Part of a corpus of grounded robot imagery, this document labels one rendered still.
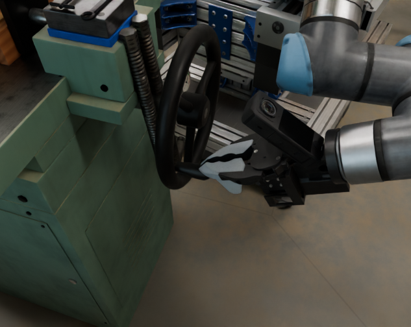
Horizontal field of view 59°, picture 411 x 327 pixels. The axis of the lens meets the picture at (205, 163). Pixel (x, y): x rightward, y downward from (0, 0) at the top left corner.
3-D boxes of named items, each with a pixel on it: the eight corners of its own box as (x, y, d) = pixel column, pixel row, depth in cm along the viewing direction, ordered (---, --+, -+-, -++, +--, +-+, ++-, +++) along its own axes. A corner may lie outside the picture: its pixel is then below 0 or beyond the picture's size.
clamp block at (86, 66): (124, 105, 57) (113, 54, 50) (49, 89, 59) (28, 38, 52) (160, 54, 66) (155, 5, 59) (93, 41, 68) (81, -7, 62)
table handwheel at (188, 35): (227, -13, 58) (228, 103, 84) (115, -29, 62) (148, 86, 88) (163, 131, 45) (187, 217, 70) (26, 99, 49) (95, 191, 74)
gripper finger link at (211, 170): (208, 202, 58) (261, 197, 53) (189, 178, 55) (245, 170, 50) (213, 187, 60) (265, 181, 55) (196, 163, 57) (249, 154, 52)
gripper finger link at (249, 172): (219, 188, 52) (277, 182, 47) (214, 181, 51) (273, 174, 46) (228, 164, 55) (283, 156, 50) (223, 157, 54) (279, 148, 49)
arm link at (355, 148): (372, 150, 40) (373, 104, 45) (329, 156, 42) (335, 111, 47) (386, 194, 44) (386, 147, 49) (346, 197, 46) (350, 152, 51)
